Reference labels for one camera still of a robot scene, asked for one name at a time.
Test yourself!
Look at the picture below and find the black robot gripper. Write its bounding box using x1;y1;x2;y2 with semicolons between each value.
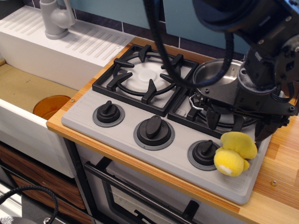
200;79;298;142

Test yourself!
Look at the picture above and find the yellow stuffed duck toy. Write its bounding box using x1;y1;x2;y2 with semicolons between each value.
214;132;258;177

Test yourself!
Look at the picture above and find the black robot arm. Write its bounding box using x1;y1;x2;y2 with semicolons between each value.
193;0;299;141

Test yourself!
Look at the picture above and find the black right stove knob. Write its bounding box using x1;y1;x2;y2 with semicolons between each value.
187;140;220;171

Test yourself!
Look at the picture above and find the black stove knob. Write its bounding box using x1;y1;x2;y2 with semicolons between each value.
133;115;175;151
93;100;125;128
187;140;220;171

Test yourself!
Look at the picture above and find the grey toy stove top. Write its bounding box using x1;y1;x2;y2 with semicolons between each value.
61;43;282;206

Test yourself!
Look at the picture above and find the stainless steel pot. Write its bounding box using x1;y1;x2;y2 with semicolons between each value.
188;58;285;110

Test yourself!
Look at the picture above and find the black middle stove knob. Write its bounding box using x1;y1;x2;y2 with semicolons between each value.
133;115;175;151

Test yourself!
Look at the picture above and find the black left stove knob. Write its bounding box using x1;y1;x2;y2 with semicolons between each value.
93;100;125;128

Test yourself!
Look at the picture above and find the black right burner grate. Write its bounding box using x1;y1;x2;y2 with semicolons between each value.
167;89;258;139

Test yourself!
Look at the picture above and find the black burner grate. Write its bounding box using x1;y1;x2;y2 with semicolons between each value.
92;43;199;117
167;89;258;139

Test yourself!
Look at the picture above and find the black left burner grate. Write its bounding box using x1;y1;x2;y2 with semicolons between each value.
92;43;199;117

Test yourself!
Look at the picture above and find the grey toy faucet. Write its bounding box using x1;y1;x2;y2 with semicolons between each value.
40;0;76;40

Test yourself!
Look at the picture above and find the white toy sink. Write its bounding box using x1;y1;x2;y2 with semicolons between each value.
0;6;133;178

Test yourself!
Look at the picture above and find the wooden drawer front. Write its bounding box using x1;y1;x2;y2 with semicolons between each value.
0;142;93;224

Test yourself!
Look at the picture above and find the black oven door handle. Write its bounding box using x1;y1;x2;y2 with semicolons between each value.
84;156;200;224

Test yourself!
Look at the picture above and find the black braided foreground cable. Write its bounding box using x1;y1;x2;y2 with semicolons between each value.
0;185;58;224

